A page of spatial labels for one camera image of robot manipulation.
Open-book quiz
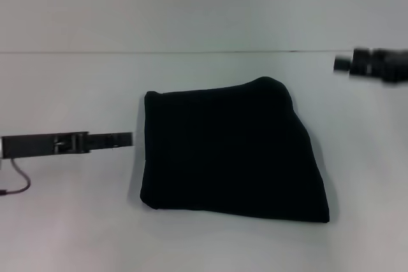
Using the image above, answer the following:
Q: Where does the thin dark cable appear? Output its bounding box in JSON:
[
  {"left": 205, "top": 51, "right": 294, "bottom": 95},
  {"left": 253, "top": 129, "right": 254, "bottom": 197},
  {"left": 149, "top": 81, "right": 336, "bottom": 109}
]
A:
[{"left": 0, "top": 157, "right": 32, "bottom": 196}]

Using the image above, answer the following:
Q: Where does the black shirt with pink print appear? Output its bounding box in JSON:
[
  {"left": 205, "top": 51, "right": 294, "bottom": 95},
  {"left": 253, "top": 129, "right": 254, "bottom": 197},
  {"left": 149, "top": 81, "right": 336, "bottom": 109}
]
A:
[{"left": 140, "top": 76, "right": 330, "bottom": 224}]

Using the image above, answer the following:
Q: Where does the left gripper, black and grey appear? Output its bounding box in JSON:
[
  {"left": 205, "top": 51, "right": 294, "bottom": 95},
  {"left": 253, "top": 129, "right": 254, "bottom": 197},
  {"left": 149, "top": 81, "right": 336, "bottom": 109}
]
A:
[{"left": 0, "top": 131, "right": 134, "bottom": 159}]

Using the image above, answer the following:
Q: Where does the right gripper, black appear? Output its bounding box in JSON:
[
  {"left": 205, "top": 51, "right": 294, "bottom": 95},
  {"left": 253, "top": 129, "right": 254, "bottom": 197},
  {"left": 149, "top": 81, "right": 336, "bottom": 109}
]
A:
[{"left": 333, "top": 47, "right": 408, "bottom": 87}]

